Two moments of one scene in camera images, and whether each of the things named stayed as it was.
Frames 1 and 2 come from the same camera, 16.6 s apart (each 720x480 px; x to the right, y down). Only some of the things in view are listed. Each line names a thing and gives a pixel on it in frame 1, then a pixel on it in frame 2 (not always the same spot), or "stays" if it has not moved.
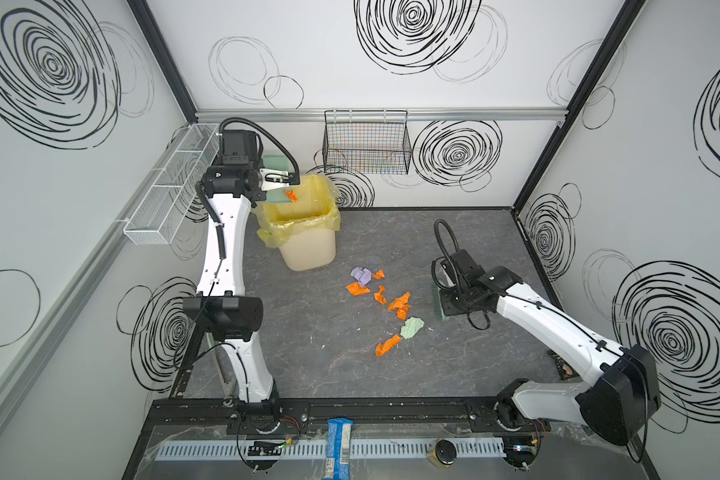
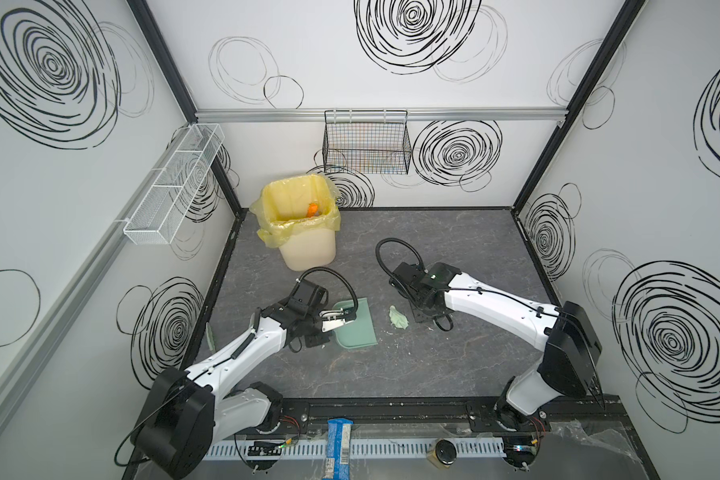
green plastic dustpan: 282,163 to 360,332
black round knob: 445,451 stays
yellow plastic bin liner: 316,208 stays
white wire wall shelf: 159,214 stays
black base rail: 221,414 stays
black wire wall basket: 367,142 stays
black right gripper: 451,301 to 423,309
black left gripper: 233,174 to 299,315
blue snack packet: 337,464 stays
